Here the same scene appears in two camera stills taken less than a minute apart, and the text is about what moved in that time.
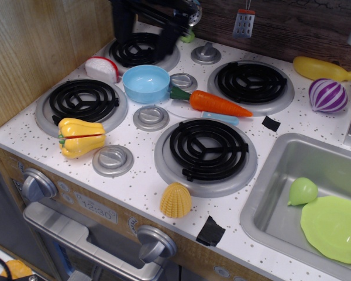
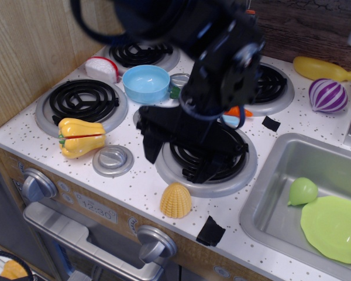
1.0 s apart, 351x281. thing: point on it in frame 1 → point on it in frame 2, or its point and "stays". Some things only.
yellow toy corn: x=176 y=201 stays
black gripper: x=171 y=14 → x=205 y=136
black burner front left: x=90 y=99 stays
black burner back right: x=262 y=88 stays
